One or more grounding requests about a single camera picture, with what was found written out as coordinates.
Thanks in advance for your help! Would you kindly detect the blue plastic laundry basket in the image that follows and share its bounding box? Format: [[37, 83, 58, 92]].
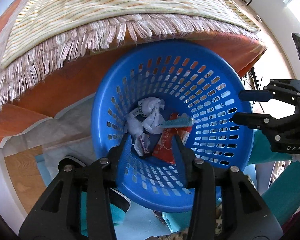
[[91, 40, 254, 212]]

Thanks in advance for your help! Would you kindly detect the white plastic bag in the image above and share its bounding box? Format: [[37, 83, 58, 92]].
[[126, 97, 165, 157]]

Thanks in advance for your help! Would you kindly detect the yellow striped fringed blanket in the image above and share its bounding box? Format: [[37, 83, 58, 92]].
[[0, 0, 259, 111]]

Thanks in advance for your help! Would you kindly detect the orange floral bed sheet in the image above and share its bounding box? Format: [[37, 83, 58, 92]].
[[0, 0, 266, 148]]

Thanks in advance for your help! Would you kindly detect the red cardboard box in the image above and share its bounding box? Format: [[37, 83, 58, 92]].
[[152, 113, 192, 165]]

